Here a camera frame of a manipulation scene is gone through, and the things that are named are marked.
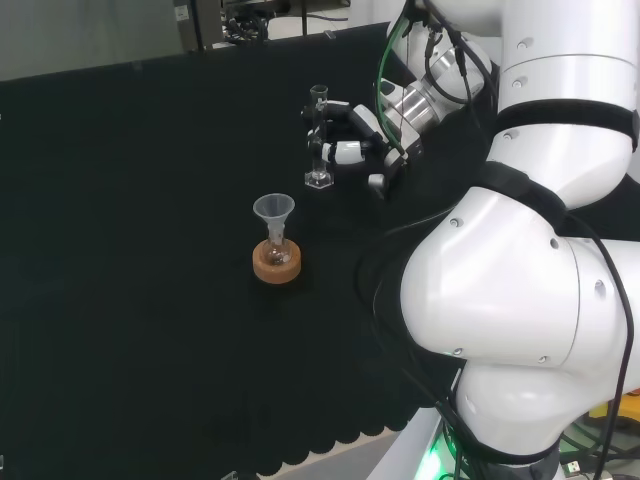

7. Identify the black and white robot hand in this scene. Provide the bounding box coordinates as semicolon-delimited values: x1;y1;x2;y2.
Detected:
300;98;426;201

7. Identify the clear graduated cylinder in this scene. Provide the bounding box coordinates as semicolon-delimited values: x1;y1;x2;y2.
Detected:
304;84;335;192

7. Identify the clear plastic funnel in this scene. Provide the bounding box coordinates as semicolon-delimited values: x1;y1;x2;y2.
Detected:
252;193;297;241

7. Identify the small round-bottom flask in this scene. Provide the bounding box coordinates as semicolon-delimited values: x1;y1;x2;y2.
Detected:
263;227;294;267

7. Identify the black table cloth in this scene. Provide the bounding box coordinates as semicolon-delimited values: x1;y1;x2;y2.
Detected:
0;22;501;477

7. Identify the yellow stop button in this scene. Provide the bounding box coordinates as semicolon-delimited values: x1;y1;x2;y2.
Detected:
588;388;640;427

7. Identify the green cable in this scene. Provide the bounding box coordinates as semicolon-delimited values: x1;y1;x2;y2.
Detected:
375;3;417;157

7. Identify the cork ring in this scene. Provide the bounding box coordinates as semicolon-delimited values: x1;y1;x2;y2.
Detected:
251;239;303;286

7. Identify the black cable bundle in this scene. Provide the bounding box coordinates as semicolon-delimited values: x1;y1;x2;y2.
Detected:
221;10;274;48

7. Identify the dark metal frame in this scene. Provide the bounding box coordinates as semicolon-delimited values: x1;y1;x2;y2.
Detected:
172;0;207;53

